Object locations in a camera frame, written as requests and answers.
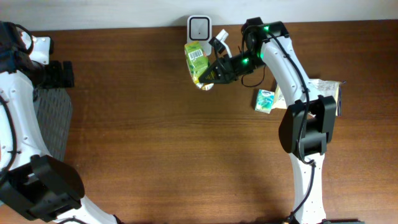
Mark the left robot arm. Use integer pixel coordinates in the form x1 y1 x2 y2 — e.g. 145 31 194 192
1 21 119 223

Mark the yellow snack bag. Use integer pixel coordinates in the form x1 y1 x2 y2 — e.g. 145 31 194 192
272 79 344 116

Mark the black cable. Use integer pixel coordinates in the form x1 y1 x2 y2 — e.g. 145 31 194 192
0 23 34 184
238 24 317 224

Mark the grey plastic basket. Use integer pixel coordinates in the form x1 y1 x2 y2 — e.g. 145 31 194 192
33 88 73 161

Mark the right black cable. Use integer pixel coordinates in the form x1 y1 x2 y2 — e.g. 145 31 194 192
238 24 317 224

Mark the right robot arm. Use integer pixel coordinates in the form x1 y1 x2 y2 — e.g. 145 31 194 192
198 17 336 223

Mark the green tea carton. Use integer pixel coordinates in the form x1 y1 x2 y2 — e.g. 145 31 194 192
184 41 214 91

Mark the white barcode scanner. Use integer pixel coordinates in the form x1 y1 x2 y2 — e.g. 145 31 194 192
187 15 212 56

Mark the left black cable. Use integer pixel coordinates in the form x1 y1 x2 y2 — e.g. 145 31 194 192
0 23 34 184

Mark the green tissue pack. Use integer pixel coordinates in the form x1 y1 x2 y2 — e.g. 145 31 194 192
254 89 274 114

